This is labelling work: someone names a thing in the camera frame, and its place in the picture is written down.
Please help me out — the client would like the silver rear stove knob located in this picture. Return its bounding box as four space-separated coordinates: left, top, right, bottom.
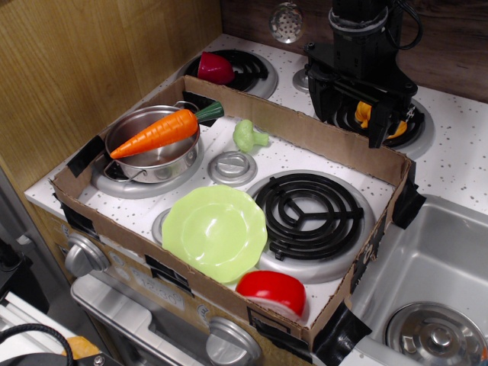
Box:
292 68 309 93

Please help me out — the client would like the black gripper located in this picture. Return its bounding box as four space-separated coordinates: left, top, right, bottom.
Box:
304 43 418 149

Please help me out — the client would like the black burner coil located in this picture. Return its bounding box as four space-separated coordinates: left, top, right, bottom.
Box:
328 99 425 148
196 50 268 92
252 172 366 262

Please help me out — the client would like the small steel pot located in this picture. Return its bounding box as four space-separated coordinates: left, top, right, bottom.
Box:
104 101 200 184

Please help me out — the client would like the silver centre stove knob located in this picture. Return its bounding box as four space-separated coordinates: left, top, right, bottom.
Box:
207 151 258 187

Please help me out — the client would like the black cable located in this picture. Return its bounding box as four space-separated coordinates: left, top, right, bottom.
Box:
0 323 75 366

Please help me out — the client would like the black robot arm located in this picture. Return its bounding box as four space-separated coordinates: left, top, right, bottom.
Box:
304 1 423 148

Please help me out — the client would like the black front right burner coil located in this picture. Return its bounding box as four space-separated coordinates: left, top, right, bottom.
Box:
252 172 366 262

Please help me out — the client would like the silver oven door handle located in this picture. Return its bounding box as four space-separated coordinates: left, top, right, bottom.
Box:
71 274 210 365

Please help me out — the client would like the silver oven knob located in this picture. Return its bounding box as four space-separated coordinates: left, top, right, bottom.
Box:
65 233 110 278
206 316 262 366

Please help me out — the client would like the brown cardboard fence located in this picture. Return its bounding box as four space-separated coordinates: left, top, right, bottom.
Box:
52 76 424 365

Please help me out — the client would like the yellow toy squash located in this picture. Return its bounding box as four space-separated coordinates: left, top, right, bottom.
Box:
355 101 407 140

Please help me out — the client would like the silver sink drain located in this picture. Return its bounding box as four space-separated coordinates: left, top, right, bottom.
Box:
384 302 487 365

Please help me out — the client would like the green toy broccoli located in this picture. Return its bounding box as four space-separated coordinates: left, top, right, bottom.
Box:
233 120 269 153

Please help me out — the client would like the silver left oven knob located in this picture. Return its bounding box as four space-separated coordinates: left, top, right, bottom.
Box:
65 233 110 278

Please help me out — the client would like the silver stove knob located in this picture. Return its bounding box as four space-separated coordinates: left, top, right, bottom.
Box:
207 151 258 187
292 68 309 93

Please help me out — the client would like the steel toy sink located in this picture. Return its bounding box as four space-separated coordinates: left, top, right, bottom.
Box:
345 196 487 365

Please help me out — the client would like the dark red toy cup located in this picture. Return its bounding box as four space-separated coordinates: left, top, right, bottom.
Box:
197 52 235 85

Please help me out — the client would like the orange toy carrot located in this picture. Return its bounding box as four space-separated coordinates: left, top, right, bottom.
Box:
110 101 224 159

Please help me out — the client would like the black rear right burner coil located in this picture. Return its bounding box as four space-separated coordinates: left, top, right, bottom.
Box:
328 99 425 148

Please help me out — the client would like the silver right oven knob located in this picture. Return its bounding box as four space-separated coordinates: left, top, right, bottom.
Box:
206 316 262 366

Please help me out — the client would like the red toy cheese wedge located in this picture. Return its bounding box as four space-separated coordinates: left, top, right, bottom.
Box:
236 270 307 321

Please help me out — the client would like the hanging silver strainer spoon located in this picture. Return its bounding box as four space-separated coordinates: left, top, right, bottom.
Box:
268 1 304 44

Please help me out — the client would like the light green plastic plate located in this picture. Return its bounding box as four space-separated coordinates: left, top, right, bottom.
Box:
162 185 268 284

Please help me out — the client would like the black rear left burner coil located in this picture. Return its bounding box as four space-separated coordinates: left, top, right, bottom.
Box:
196 50 268 92

